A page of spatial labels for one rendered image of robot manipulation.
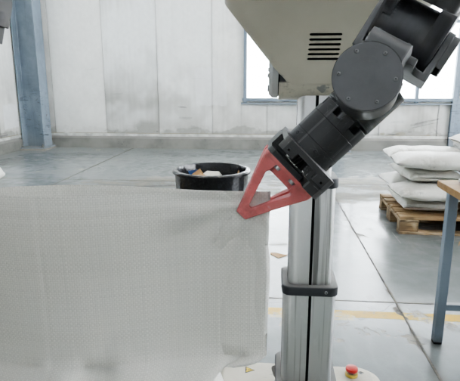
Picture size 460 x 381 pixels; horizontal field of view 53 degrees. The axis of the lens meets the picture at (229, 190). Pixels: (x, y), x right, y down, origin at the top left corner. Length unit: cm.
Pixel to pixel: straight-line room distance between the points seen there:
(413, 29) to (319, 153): 14
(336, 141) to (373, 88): 9
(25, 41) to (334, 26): 860
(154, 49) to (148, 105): 100
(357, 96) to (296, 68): 57
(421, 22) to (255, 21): 46
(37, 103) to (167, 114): 238
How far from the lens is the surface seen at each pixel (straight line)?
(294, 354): 118
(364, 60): 41
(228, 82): 850
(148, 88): 875
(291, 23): 90
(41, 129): 927
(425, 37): 48
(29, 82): 930
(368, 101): 40
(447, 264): 224
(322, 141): 47
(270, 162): 47
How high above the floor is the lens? 115
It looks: 13 degrees down
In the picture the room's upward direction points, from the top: straight up
